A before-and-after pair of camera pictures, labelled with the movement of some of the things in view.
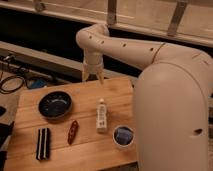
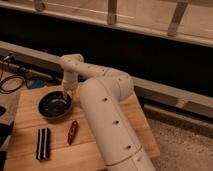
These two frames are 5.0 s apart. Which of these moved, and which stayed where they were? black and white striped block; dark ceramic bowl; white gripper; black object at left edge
Moved: white gripper
Stayed: black object at left edge; dark ceramic bowl; black and white striped block
